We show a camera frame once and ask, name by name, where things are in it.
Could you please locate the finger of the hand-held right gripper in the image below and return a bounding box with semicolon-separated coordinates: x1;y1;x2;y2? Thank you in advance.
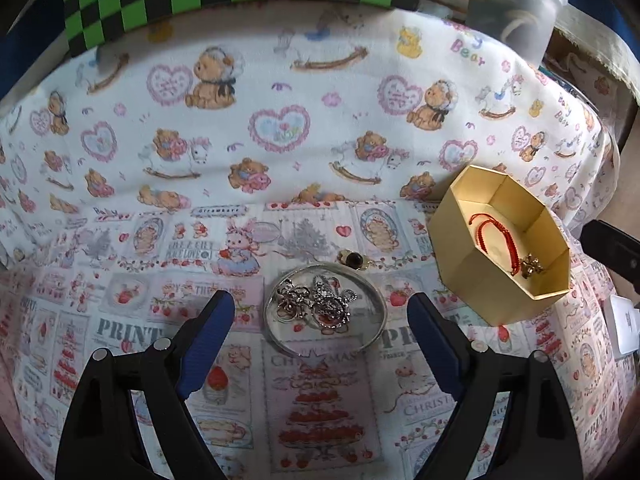
580;219;640;295

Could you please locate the ring with black stone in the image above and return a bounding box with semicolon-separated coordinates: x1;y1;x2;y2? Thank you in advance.
336;249;373;270

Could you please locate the bear print cloth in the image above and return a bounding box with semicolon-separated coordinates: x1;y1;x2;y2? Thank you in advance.
0;0;621;271

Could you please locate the white box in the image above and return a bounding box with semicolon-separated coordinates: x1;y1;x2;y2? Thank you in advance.
605;295;640;361

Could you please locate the silver beaded charm bracelet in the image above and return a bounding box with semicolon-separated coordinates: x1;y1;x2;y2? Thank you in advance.
310;275;358;333

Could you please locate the gold octagonal box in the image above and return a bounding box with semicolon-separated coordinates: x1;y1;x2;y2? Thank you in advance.
429;164;572;327

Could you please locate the clear plastic tub with lid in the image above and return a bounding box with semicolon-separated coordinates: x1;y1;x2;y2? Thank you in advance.
467;0;568;61

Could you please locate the red cord bracelet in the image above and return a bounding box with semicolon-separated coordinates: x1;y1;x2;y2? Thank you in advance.
469;212;521;276

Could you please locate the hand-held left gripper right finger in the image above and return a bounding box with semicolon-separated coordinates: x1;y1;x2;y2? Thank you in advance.
406;292;585;480

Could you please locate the silver bangle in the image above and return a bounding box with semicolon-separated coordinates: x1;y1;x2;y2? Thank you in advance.
263;263;388;352

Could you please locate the silver chain with charms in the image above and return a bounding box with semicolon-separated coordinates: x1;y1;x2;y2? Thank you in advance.
276;282;313;322

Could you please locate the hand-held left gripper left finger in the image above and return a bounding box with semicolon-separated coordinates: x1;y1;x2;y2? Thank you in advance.
55;290;236;480

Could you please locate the small gold charm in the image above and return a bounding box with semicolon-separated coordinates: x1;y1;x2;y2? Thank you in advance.
517;255;546;278

